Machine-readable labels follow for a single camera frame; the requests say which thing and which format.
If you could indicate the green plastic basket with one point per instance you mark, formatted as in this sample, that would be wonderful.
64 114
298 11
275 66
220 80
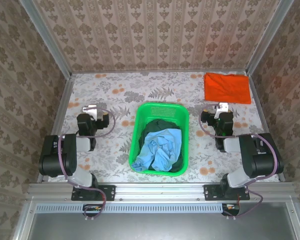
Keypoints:
162 110

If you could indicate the light blue t-shirt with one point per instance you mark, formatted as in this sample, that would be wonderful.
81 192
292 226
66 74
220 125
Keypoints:
162 147

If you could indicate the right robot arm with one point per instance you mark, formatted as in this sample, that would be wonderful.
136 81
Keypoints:
260 160

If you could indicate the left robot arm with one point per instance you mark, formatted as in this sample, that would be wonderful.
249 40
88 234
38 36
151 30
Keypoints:
52 160

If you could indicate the orange folded t-shirt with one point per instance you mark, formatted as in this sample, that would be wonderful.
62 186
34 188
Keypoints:
227 87

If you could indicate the dark green t-shirt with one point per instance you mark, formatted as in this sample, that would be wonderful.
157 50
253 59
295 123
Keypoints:
160 124

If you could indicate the grey metal panel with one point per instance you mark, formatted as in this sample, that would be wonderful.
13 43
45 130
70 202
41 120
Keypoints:
160 227

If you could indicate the aluminium side rail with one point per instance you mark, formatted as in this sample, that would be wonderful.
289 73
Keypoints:
64 100
261 112

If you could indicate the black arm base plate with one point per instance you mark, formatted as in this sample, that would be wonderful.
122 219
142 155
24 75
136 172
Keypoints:
107 192
211 192

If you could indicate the thin aluminium rail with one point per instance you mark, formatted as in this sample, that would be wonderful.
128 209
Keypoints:
165 71

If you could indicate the aluminium frame post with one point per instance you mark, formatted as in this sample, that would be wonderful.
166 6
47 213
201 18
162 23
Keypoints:
268 37
47 37

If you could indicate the wide aluminium frame rail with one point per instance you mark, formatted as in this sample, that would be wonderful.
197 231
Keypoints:
160 192

